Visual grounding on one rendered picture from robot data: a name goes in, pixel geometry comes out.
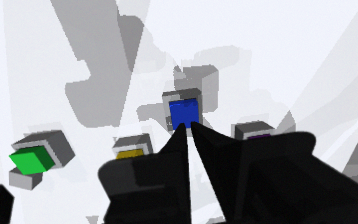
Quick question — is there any green button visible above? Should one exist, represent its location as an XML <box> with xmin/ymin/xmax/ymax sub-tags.
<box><xmin>8</xmin><ymin>131</ymin><xmax>76</xmax><ymax>175</ymax></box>

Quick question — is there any yellow button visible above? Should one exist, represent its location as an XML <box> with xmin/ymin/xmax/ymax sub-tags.
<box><xmin>112</xmin><ymin>134</ymin><xmax>154</xmax><ymax>159</ymax></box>

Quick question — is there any grey block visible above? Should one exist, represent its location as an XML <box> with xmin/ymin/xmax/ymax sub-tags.
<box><xmin>9</xmin><ymin>167</ymin><xmax>43</xmax><ymax>191</ymax></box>

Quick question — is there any blue button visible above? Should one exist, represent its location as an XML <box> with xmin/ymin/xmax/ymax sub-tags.
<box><xmin>162</xmin><ymin>88</ymin><xmax>203</xmax><ymax>131</ymax></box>

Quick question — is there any purple button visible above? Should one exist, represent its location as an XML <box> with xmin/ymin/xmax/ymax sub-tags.
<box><xmin>234</xmin><ymin>121</ymin><xmax>276</xmax><ymax>140</ymax></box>

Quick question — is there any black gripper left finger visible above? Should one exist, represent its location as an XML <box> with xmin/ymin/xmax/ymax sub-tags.
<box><xmin>97</xmin><ymin>123</ymin><xmax>192</xmax><ymax>224</ymax></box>

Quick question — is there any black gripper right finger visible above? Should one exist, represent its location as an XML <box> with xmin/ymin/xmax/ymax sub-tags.
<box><xmin>191</xmin><ymin>121</ymin><xmax>316</xmax><ymax>221</ymax></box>

